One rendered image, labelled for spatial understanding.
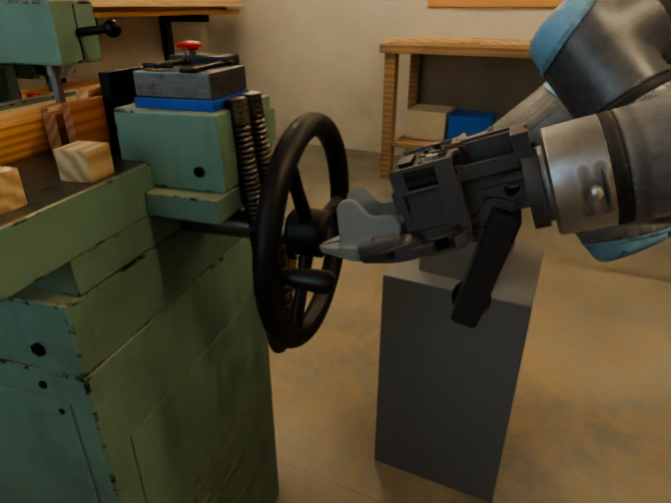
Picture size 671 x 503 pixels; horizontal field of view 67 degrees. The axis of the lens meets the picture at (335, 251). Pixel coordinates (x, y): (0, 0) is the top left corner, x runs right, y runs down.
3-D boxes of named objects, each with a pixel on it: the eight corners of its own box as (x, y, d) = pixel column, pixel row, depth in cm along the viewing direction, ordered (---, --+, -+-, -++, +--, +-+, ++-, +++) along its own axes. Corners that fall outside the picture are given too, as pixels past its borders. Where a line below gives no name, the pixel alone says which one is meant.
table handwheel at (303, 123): (360, 95, 68) (356, 280, 81) (228, 88, 74) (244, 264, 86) (277, 146, 43) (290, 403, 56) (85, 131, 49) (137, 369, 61)
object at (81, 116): (83, 164, 58) (69, 104, 55) (73, 163, 59) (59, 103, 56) (196, 121, 79) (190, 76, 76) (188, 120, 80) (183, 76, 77)
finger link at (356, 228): (305, 205, 49) (394, 182, 45) (326, 257, 51) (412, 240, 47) (294, 216, 46) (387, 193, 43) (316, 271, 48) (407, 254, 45)
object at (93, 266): (79, 297, 51) (70, 261, 49) (-76, 268, 56) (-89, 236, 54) (252, 179, 85) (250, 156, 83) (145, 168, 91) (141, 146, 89)
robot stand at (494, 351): (408, 388, 155) (422, 225, 131) (509, 419, 144) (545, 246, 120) (373, 460, 131) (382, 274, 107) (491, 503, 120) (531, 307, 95)
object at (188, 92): (214, 112, 55) (208, 58, 52) (127, 107, 57) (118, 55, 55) (264, 94, 66) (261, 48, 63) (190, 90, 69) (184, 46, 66)
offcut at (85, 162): (85, 170, 56) (78, 140, 54) (115, 173, 55) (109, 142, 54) (60, 181, 52) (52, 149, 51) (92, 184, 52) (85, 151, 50)
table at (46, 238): (84, 330, 39) (65, 260, 36) (-188, 274, 47) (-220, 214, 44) (326, 143, 91) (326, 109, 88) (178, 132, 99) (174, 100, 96)
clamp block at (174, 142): (224, 196, 57) (215, 115, 53) (123, 185, 61) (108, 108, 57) (275, 161, 70) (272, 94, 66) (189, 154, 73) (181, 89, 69)
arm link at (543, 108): (511, 122, 106) (588, 61, 95) (557, 189, 103) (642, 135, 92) (481, 122, 95) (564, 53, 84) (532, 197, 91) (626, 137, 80)
